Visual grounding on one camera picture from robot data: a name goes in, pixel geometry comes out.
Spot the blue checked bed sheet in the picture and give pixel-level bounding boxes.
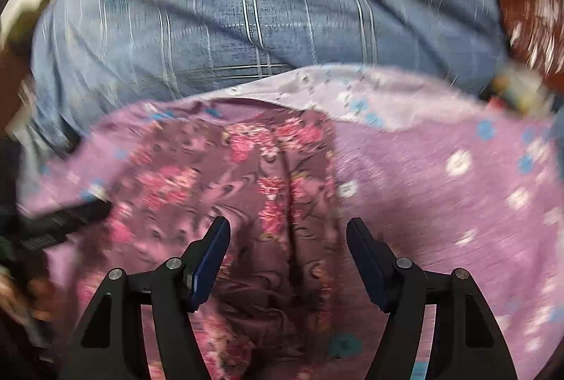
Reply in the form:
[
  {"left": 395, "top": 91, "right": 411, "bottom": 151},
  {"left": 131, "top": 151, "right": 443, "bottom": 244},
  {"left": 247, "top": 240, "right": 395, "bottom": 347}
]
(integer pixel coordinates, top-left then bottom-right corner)
[{"left": 31, "top": 0, "right": 507, "bottom": 143}]

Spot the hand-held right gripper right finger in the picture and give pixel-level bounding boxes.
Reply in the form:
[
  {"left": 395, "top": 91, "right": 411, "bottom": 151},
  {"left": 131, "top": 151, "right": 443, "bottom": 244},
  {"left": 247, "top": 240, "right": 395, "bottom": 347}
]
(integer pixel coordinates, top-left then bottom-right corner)
[{"left": 346, "top": 218, "right": 518, "bottom": 380}]

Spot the red patterned cloth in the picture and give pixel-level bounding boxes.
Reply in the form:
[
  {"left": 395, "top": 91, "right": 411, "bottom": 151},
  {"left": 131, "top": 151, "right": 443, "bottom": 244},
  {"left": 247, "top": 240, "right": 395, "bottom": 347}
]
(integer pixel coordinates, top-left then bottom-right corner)
[{"left": 493, "top": 0, "right": 564, "bottom": 76}]

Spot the blurred multicoloured object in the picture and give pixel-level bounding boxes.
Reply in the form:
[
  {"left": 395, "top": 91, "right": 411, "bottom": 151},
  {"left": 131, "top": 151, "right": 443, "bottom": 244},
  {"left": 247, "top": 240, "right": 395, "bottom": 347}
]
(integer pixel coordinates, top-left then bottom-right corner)
[{"left": 489, "top": 67, "right": 557, "bottom": 116}]

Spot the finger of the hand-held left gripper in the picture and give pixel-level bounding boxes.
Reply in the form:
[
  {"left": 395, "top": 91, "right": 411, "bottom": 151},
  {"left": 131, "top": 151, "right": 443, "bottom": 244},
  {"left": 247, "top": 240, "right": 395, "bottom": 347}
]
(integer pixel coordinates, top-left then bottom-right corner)
[{"left": 13, "top": 199, "right": 113, "bottom": 251}]

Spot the person's left hand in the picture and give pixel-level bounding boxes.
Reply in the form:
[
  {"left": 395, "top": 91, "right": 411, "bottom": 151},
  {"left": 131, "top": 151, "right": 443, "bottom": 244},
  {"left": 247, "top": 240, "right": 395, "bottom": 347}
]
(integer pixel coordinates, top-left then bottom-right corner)
[{"left": 15, "top": 276, "right": 60, "bottom": 321}]

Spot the lilac flower print cloth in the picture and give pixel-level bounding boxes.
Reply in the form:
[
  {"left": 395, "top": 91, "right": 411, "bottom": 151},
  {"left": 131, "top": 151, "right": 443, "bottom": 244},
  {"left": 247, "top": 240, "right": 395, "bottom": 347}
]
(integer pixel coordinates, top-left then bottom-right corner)
[{"left": 18, "top": 63, "right": 564, "bottom": 380}]

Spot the maroon pink floral garment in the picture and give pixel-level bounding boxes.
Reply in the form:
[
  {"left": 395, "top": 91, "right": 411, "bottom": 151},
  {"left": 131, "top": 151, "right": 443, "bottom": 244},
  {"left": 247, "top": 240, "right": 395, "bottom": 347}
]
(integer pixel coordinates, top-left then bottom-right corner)
[{"left": 75, "top": 98, "right": 349, "bottom": 380}]

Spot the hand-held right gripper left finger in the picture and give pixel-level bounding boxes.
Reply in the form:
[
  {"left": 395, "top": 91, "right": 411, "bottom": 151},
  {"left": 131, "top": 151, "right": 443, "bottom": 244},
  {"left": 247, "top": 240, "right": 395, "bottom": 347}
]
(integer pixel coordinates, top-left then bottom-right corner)
[{"left": 59, "top": 216, "right": 232, "bottom": 380}]

